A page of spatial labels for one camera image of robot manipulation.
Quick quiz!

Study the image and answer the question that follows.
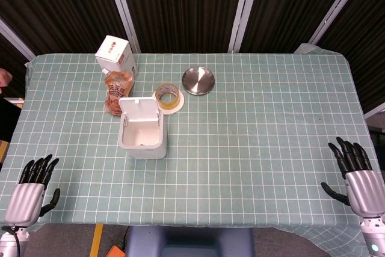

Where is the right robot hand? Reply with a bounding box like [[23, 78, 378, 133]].
[[320, 137, 385, 218]]

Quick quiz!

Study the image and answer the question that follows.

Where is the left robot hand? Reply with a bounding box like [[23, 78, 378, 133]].
[[4, 154, 61, 228]]

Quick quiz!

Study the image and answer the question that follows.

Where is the white lidded bin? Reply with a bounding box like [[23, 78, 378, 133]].
[[117, 96, 167, 159]]

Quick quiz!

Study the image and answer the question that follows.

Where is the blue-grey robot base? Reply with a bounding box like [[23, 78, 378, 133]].
[[125, 226, 256, 257]]

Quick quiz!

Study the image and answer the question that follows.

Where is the person's hand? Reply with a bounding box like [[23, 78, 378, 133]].
[[0, 68, 13, 88]]

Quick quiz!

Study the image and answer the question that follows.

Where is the yellow floor tape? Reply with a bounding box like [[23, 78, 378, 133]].
[[89, 223, 104, 257]]

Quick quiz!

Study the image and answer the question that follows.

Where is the orange box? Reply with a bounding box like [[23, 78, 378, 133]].
[[105, 245, 126, 257]]

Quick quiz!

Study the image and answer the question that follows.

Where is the green checkered tablecloth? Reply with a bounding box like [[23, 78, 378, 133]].
[[0, 43, 385, 257]]

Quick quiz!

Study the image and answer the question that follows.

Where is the orange snack bag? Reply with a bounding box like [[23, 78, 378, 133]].
[[103, 69, 135, 117]]

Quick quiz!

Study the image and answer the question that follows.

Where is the white carton box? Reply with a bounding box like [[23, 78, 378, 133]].
[[94, 35, 140, 79]]

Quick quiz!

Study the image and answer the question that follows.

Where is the clear tape roll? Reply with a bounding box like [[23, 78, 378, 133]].
[[155, 83, 181, 110]]

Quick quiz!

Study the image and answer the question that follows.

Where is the round stainless steel plate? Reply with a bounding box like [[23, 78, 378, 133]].
[[181, 66, 216, 96]]

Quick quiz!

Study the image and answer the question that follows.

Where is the white partition frame post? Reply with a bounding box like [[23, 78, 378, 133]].
[[103, 0, 141, 54], [227, 0, 263, 54], [308, 0, 371, 45], [0, 17, 37, 61]]

